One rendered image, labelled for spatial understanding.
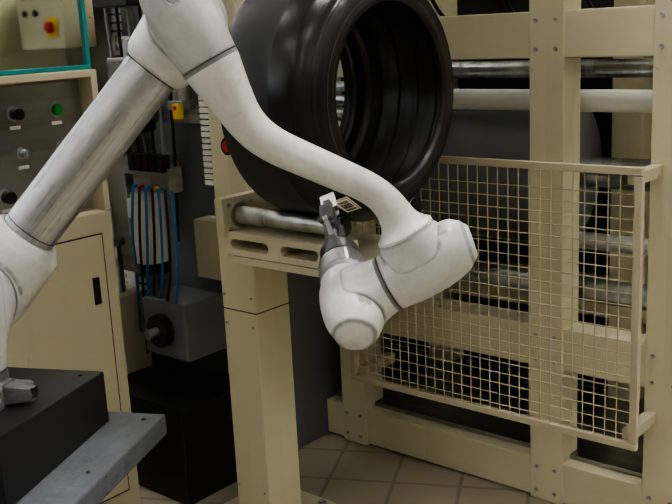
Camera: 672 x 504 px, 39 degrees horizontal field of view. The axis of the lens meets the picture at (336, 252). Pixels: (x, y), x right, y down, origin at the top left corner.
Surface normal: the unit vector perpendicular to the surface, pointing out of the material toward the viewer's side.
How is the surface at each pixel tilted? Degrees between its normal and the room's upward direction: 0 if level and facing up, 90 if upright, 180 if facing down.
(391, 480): 0
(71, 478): 0
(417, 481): 0
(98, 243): 90
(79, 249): 90
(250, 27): 57
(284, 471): 90
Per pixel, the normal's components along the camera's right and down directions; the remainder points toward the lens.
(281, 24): -0.57, -0.36
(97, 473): -0.05, -0.97
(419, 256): -0.11, 0.12
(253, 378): -0.65, 0.21
